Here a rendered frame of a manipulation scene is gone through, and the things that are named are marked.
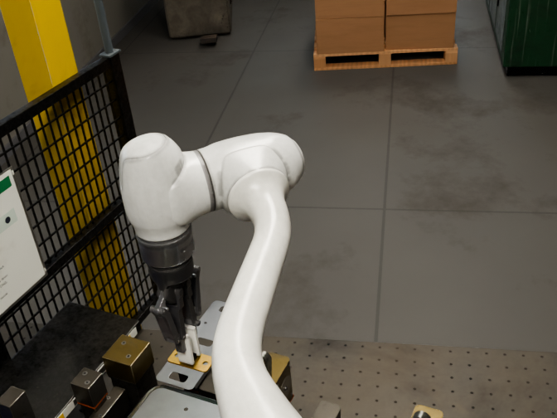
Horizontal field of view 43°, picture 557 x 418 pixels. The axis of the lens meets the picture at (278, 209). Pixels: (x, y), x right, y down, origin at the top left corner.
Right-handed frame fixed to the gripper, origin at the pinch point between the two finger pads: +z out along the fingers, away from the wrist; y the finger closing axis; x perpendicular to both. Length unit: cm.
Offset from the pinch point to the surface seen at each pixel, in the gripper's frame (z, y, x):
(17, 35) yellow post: -38, 43, 65
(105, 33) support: -32, 63, 56
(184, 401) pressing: 29.2, 8.7, 11.1
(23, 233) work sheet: 0, 18, 55
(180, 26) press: 115, 448, 293
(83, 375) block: 21.1, 1.7, 31.0
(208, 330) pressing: 29.1, 30.4, 17.1
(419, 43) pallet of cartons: 111, 440, 71
